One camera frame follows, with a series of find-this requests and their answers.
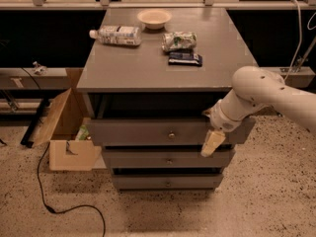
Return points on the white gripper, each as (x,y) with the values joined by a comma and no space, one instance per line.
(219,118)

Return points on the grey top drawer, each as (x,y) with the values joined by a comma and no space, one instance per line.
(148,131)

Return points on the grey drawer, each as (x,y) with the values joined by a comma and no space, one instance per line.
(167,182)
(148,131)
(165,157)

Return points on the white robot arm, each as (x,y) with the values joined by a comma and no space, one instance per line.
(253,89)

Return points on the grey drawer cabinet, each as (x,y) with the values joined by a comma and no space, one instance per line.
(138,83)

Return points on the grey bottom drawer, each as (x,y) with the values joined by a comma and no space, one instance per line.
(167,182)

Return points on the grey middle drawer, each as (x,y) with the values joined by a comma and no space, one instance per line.
(165,157)

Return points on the open cardboard box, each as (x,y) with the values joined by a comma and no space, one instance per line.
(66,114)

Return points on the dark blue snack packet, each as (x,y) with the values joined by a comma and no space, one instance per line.
(185,58)

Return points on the green white snack bag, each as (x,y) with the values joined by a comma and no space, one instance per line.
(178,40)

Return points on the green item in box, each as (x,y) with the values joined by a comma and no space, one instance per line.
(83,133)

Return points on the white bowl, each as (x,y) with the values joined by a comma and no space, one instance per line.
(154,19)

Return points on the clear plastic water bottle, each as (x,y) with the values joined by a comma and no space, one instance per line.
(117,35)

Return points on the small crumpled plastic object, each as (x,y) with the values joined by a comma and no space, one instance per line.
(39,69)

